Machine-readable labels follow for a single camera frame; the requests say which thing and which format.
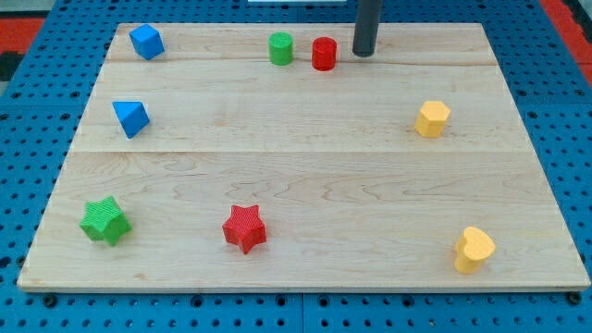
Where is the blue cube block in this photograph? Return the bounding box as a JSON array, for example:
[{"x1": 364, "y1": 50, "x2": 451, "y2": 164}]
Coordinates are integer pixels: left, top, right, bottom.
[{"x1": 129, "y1": 24, "x2": 165, "y2": 60}]

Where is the red star block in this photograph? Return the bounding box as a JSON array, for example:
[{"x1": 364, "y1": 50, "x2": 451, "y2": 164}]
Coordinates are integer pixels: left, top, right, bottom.
[{"x1": 222, "y1": 205, "x2": 266, "y2": 254}]

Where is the light wooden board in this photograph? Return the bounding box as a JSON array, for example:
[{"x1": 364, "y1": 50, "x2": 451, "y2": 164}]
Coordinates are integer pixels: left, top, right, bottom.
[{"x1": 18, "y1": 23, "x2": 590, "y2": 293}]

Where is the red cylinder block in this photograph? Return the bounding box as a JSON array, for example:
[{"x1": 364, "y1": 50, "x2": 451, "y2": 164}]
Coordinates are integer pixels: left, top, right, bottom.
[{"x1": 311, "y1": 37, "x2": 338, "y2": 71}]

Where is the green cylinder block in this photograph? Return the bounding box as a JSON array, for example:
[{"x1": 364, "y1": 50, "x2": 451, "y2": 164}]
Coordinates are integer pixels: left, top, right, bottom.
[{"x1": 268, "y1": 31, "x2": 293, "y2": 66}]

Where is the yellow hexagon block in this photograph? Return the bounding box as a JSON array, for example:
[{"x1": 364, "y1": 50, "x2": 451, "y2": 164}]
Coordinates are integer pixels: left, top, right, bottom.
[{"x1": 414, "y1": 101, "x2": 450, "y2": 138}]

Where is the blue triangular prism block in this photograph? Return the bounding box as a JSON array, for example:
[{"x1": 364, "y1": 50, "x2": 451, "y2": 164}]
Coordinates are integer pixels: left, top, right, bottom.
[{"x1": 112, "y1": 101, "x2": 150, "y2": 139}]

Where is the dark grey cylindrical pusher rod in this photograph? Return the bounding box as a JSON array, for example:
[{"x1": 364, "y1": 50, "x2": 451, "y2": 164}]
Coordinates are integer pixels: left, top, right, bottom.
[{"x1": 352, "y1": 0, "x2": 383, "y2": 57}]

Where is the yellow heart block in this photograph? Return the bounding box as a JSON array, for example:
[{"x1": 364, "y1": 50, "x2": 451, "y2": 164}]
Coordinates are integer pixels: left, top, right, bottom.
[{"x1": 454, "y1": 226, "x2": 496, "y2": 274}]

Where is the green star block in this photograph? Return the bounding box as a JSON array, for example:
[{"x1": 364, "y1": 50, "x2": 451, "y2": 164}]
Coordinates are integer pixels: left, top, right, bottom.
[{"x1": 80, "y1": 196, "x2": 132, "y2": 246}]

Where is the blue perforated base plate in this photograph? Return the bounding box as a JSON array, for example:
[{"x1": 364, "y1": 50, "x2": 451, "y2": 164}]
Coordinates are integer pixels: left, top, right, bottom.
[{"x1": 1, "y1": 1, "x2": 591, "y2": 332}]

